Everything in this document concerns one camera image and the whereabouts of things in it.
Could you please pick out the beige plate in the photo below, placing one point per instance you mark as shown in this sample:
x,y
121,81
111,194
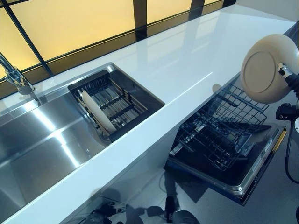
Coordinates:
x,y
98,112

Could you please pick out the dark robot left hand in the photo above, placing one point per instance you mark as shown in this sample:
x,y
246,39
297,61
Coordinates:
x,y
105,214

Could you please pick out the beige round bowl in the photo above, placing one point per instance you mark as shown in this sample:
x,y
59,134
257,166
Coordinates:
x,y
264,70

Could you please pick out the stainless steel sink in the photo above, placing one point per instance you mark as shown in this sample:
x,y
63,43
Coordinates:
x,y
46,140

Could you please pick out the dishwasher door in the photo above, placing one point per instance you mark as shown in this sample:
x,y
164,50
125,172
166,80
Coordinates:
x,y
210,177

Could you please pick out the white glossy cabinet front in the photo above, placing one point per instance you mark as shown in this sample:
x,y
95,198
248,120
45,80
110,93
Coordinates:
x,y
144,163

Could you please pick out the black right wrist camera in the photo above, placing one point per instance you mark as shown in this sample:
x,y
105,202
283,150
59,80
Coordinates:
x,y
285,112

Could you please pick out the dark robot right hand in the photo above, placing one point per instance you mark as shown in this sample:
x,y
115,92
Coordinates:
x,y
293,79

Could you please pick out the yellow window dark frame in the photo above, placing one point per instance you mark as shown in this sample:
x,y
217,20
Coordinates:
x,y
70,28

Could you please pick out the black dish drying rack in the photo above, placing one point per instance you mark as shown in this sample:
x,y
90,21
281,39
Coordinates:
x,y
121,109

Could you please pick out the chrome gooseneck faucet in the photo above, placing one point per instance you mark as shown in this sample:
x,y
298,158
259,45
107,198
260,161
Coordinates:
x,y
16,78

